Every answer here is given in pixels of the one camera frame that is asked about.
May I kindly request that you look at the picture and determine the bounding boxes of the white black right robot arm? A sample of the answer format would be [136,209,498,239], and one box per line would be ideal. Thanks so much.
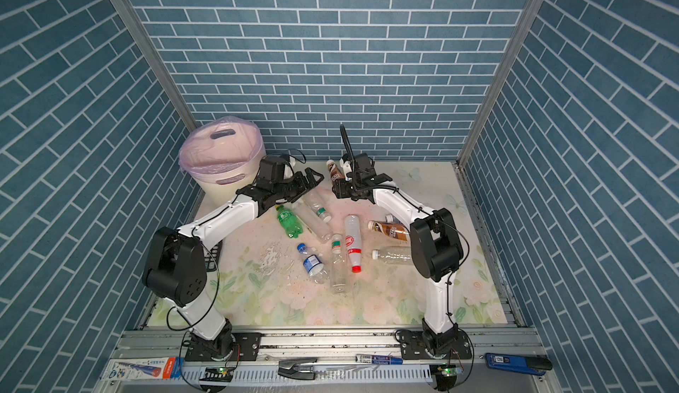
[326,154,463,348]

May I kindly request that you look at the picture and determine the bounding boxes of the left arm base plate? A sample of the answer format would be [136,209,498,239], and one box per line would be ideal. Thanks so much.
[182,331,262,361]

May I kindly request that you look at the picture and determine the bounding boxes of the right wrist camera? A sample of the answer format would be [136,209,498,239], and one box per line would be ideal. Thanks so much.
[341,153,353,181]

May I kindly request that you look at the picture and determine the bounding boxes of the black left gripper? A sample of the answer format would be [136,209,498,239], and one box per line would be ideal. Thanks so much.
[271,166,324,201]

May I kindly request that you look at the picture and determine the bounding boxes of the clear bottle blue cap label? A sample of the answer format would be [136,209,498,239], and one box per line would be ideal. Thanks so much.
[297,243,329,285]

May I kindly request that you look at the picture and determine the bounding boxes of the white bottle red cap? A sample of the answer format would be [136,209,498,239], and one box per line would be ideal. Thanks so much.
[345,215,362,274]

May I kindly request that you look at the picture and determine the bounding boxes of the green soda bottle yellow cap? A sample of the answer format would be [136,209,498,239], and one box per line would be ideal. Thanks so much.
[276,205,303,239]

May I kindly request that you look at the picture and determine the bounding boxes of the black calculator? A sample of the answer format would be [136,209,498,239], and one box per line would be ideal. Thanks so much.
[204,241,223,273]

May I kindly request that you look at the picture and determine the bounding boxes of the white red blue box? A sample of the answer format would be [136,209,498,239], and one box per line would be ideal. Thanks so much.
[102,357,184,381]

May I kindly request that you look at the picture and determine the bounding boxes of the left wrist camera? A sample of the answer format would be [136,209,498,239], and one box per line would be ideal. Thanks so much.
[256,154,294,186]

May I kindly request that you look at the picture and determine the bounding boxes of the white slotted cable duct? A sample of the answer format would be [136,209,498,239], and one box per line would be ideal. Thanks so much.
[182,365,433,387]

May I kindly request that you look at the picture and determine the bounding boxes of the cream bin with pink liner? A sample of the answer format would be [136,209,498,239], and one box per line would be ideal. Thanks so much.
[179,117,266,206]

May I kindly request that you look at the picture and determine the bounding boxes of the brown coffee bottle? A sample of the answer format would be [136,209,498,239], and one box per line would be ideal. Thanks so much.
[326,160,345,183]
[368,220,410,242]

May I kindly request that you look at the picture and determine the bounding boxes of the black pliers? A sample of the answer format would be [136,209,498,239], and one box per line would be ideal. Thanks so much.
[278,357,318,381]

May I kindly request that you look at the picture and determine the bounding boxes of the blue black hand tool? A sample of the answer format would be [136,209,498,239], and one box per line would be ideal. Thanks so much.
[484,353,553,376]

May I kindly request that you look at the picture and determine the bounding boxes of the brown coffee bottle back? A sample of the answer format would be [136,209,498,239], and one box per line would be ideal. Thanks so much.
[326,160,345,183]

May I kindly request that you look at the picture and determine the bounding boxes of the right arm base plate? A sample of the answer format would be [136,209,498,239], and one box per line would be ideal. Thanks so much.
[394,329,473,360]

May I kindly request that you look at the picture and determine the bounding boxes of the clear bottle green white cap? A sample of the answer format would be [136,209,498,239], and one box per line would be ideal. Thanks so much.
[330,234,348,294]

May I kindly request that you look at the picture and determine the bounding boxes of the long clear plastic bottle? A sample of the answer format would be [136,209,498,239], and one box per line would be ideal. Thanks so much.
[292,200,332,243]

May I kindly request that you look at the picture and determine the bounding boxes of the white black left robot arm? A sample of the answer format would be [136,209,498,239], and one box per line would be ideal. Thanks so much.
[141,166,324,342]

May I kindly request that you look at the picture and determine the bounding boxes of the brown coffee bottle right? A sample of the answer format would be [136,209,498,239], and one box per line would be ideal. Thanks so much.
[368,220,410,242]

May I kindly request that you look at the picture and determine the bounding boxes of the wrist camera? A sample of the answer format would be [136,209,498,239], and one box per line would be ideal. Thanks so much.
[256,154,294,186]
[341,153,353,181]

